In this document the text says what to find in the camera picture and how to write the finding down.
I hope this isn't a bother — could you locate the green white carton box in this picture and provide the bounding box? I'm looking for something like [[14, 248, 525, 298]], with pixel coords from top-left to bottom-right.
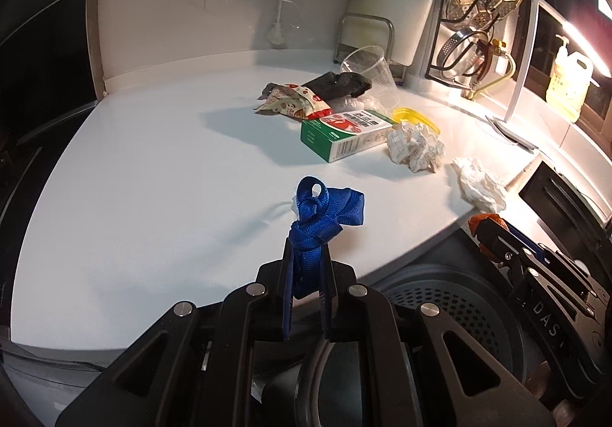
[[300, 110, 394, 163]]

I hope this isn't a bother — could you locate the white tissue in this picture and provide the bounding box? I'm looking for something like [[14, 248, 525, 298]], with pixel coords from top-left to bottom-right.
[[452, 158, 506, 214]]

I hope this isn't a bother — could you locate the red patterned snack wrapper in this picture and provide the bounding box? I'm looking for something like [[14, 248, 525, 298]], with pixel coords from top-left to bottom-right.
[[255, 83, 333, 120]]

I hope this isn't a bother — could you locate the printed paper ball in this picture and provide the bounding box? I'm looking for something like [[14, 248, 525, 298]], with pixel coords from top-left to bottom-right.
[[387, 121, 445, 173]]

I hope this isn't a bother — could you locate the black bag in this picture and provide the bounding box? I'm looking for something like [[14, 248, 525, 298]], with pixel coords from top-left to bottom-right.
[[304, 72, 373, 102]]

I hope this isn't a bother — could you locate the yellow plastic lid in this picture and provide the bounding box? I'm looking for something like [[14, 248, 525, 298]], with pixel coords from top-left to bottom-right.
[[392, 107, 441, 135]]

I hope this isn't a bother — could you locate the clear plastic cup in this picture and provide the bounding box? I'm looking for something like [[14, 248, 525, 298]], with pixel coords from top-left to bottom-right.
[[340, 46, 399, 110]]

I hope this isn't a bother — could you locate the clear plastic wrap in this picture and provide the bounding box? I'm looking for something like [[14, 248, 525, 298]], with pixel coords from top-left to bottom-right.
[[341, 95, 387, 114]]

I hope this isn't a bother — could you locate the black kitchen sink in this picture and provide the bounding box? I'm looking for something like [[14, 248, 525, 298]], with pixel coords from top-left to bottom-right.
[[519, 162, 611, 248]]

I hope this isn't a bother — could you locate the grey perforated trash bin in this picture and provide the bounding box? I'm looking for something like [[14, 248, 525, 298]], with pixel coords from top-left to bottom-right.
[[372, 263, 527, 390]]

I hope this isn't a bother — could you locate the white desk lamp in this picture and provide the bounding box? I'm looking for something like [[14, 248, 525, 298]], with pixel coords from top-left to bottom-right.
[[487, 0, 611, 153]]

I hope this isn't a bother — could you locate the metal cutting board stand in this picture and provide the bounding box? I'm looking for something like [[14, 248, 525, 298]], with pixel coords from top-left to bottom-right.
[[333, 13, 407, 86]]

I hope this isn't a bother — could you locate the blue white bottle brush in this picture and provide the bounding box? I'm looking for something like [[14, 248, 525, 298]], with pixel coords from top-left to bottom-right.
[[267, 0, 291, 48]]

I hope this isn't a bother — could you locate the yellow detergent jug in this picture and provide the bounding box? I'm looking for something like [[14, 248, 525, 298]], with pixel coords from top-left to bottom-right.
[[545, 34, 593, 123]]

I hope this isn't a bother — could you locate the brass gas valve hose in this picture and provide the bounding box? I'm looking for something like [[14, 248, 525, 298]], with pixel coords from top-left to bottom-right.
[[461, 37, 517, 101]]

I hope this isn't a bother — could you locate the black wire pot rack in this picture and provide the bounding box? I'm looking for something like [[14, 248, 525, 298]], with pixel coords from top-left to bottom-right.
[[426, 0, 527, 88]]

